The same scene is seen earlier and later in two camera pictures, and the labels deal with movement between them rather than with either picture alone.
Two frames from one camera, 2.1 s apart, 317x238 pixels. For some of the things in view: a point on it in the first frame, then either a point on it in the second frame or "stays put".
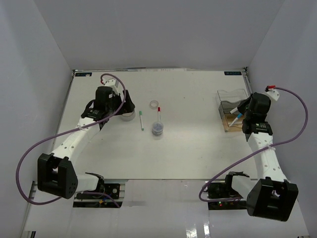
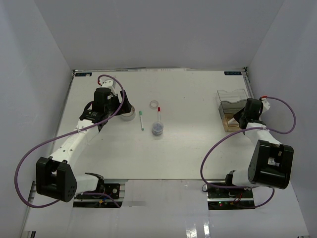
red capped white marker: x=159 y=114 stays put
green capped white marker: x=140 y=115 stays put
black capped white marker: x=234 y=110 to x=232 y=121
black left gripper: x=128 y=106 stays put
